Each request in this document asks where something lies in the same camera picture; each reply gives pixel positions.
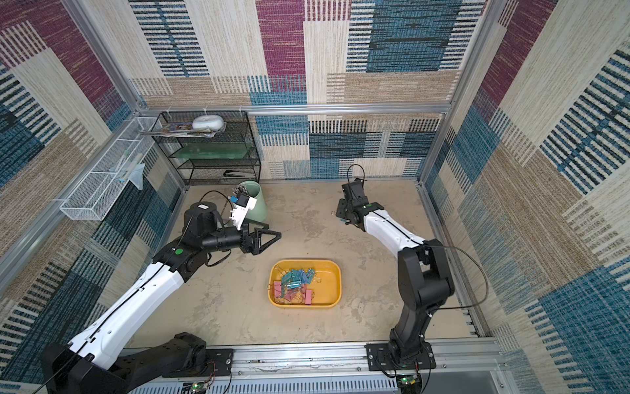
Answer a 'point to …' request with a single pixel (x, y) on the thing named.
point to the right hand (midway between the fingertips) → (343, 205)
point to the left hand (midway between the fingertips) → (272, 230)
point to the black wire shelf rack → (210, 147)
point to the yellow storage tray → (304, 284)
